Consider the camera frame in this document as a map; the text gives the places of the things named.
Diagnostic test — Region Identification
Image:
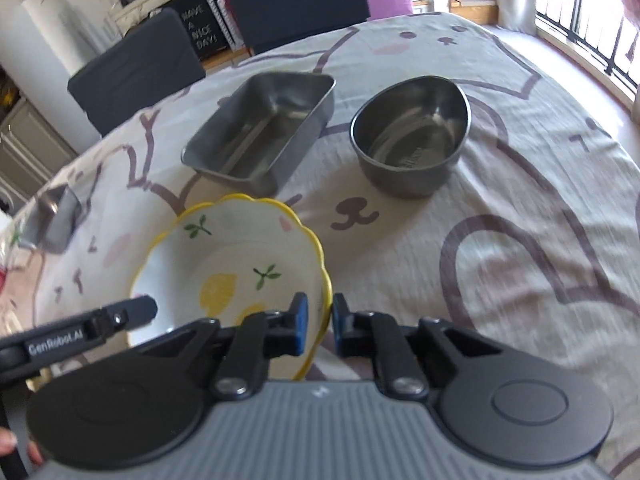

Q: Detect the grey kitchen base cabinet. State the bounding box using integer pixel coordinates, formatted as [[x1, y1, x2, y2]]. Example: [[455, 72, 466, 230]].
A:
[[0, 99, 77, 213]]

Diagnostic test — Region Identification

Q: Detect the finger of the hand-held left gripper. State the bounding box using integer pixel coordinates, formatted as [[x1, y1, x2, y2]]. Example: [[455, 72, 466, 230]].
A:
[[86, 294, 159, 335]]

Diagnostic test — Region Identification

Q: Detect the black balcony railing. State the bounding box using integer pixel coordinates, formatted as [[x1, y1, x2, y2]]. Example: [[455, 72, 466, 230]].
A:
[[535, 0, 640, 107]]

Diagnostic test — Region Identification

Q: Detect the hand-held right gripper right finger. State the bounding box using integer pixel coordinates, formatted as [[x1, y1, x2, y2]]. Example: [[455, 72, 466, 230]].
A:
[[331, 292, 502, 402]]

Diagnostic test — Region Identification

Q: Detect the person's left hand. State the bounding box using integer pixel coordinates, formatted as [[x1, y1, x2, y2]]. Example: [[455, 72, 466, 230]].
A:
[[0, 429, 47, 467]]

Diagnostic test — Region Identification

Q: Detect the dark fabric chair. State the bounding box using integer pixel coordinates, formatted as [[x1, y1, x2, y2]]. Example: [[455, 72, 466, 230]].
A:
[[67, 7, 206, 139], [222, 0, 372, 56]]

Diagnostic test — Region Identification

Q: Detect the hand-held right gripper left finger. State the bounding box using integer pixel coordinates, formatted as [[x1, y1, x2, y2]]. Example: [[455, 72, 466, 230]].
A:
[[144, 291, 310, 403]]

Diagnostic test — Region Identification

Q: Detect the yellow-rimmed floral bowl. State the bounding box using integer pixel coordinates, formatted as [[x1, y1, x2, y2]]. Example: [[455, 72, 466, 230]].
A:
[[128, 193, 334, 382]]

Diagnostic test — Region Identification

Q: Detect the square steel bowl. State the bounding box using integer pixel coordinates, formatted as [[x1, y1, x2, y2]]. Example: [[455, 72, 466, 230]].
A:
[[180, 72, 336, 196], [24, 183, 84, 254]]

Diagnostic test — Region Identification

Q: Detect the round steel bowl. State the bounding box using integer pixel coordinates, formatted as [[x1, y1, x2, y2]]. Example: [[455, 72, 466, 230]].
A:
[[349, 75, 472, 200]]

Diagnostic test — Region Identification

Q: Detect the black letter board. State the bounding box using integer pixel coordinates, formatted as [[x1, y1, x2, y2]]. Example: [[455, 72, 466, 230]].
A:
[[164, 0, 232, 54]]

